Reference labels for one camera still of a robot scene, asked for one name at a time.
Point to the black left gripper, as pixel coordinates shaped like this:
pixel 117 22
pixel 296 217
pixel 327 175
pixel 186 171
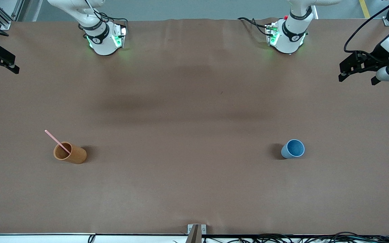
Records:
pixel 378 55

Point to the pink chopstick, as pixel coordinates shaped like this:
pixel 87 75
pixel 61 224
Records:
pixel 56 141

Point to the blue cup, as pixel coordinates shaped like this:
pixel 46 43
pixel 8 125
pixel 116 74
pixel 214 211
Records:
pixel 294 148

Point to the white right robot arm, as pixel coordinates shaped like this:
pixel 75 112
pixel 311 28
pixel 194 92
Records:
pixel 100 44

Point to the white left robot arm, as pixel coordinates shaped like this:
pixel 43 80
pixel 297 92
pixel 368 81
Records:
pixel 290 40

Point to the orange cylindrical cup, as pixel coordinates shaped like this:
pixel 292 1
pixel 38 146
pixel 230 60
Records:
pixel 74 156

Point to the left base connector plate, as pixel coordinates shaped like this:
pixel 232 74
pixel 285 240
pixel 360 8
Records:
pixel 270 33

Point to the base connector plate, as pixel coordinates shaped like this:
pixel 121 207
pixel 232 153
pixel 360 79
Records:
pixel 270 33
pixel 122 35

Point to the right base connector plate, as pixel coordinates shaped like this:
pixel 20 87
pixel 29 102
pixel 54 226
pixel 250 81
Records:
pixel 122 35

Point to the brown table mat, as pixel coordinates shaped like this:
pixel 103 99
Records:
pixel 194 189

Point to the white table edge rail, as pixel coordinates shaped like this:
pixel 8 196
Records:
pixel 29 239

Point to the metal bracket with pole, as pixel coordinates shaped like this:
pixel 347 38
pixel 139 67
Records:
pixel 196 231

